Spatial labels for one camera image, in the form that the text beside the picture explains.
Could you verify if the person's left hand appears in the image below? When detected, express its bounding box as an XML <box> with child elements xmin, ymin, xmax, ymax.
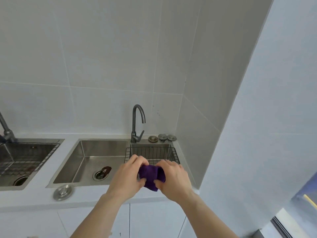
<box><xmin>107</xmin><ymin>155</ymin><xmax>150</xmax><ymax>203</ymax></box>

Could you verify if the person's right hand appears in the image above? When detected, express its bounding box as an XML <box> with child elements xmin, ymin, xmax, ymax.
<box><xmin>154</xmin><ymin>160</ymin><xmax>194</xmax><ymax>203</ymax></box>

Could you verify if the purple cloth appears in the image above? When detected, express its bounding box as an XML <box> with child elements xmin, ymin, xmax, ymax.
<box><xmin>138</xmin><ymin>164</ymin><xmax>166</xmax><ymax>192</ymax></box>

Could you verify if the person's right forearm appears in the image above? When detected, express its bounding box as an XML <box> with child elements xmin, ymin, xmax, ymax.
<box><xmin>177</xmin><ymin>192</ymin><xmax>239</xmax><ymax>238</ymax></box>

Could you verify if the person's left forearm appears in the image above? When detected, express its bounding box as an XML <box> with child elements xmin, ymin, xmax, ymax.
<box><xmin>70</xmin><ymin>193</ymin><xmax>127</xmax><ymax>238</ymax></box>

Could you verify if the white cabinet door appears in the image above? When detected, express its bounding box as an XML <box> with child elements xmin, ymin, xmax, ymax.
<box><xmin>57</xmin><ymin>204</ymin><xmax>130</xmax><ymax>238</ymax></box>
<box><xmin>129</xmin><ymin>200</ymin><xmax>186</xmax><ymax>238</ymax></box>

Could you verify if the sink drain strainer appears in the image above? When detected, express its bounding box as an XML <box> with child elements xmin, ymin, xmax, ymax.
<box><xmin>93</xmin><ymin>169</ymin><xmax>109</xmax><ymax>181</ymax></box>

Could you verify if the dark grey gooseneck faucet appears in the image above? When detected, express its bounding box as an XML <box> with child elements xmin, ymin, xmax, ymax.
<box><xmin>130</xmin><ymin>104</ymin><xmax>146</xmax><ymax>143</ymax></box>

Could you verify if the round steel sink lid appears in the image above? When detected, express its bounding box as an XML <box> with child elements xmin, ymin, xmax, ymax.
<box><xmin>53</xmin><ymin>184</ymin><xmax>75</xmax><ymax>201</ymax></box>

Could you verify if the stainless steel sink with rack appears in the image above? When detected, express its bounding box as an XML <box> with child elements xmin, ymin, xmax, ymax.
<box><xmin>0</xmin><ymin>139</ymin><xmax>65</xmax><ymax>191</ymax></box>

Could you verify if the grey pull-out faucet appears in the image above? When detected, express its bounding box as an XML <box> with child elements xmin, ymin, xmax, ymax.
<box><xmin>0</xmin><ymin>111</ymin><xmax>17</xmax><ymax>144</ymax></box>

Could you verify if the wire drain basket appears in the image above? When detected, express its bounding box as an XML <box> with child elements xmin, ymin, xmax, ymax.
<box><xmin>124</xmin><ymin>144</ymin><xmax>180</xmax><ymax>165</ymax></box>

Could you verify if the wire rack in sink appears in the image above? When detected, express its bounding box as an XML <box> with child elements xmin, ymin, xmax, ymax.
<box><xmin>0</xmin><ymin>143</ymin><xmax>60</xmax><ymax>177</ymax></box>

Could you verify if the window frame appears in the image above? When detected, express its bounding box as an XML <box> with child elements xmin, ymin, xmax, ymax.
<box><xmin>270</xmin><ymin>208</ymin><xmax>294</xmax><ymax>238</ymax></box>

